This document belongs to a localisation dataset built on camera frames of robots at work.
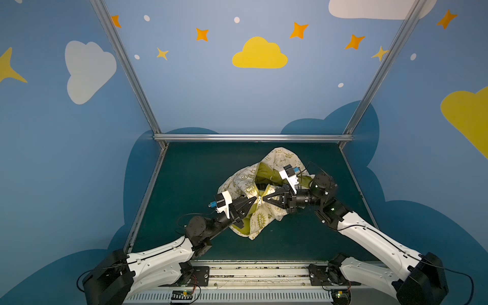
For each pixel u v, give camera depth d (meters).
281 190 0.62
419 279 0.38
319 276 0.74
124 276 0.41
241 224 0.59
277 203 0.63
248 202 0.60
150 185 1.07
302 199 0.60
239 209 0.58
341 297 0.73
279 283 0.73
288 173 0.59
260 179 1.04
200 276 0.75
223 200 0.53
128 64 0.84
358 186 1.08
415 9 0.70
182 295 0.73
